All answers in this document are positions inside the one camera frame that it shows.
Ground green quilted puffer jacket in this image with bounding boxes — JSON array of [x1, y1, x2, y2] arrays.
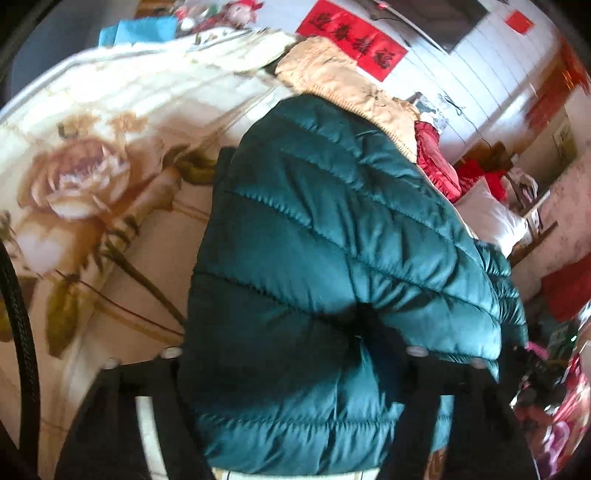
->
[[178, 94, 528, 476]]

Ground white pillow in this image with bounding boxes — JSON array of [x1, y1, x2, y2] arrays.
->
[[455, 178, 528, 257]]

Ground wooden chair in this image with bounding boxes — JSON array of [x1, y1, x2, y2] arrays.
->
[[504, 168, 558, 267]]

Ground floral cream bedspread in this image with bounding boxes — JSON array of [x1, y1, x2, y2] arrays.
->
[[1, 29, 294, 479]]

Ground red ruffled cushion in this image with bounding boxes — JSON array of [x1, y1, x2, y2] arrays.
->
[[415, 121, 462, 203]]

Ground blue bag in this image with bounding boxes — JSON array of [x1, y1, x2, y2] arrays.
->
[[98, 16, 177, 47]]

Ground red Chinese banner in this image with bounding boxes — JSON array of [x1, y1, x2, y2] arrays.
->
[[297, 0, 408, 81]]

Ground yellow ruffled pillow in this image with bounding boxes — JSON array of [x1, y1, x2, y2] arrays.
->
[[276, 37, 420, 163]]

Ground small red flag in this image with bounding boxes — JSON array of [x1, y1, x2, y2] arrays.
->
[[505, 10, 535, 35]]

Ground pig plush toy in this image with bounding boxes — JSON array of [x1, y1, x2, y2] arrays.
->
[[225, 0, 264, 26]]

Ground black braided cable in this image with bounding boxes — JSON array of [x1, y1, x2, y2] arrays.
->
[[0, 241, 43, 467]]

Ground framed photo on wall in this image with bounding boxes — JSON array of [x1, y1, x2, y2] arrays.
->
[[407, 92, 449, 134]]

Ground wall mounted television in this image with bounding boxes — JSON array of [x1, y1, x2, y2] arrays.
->
[[358, 0, 490, 53]]

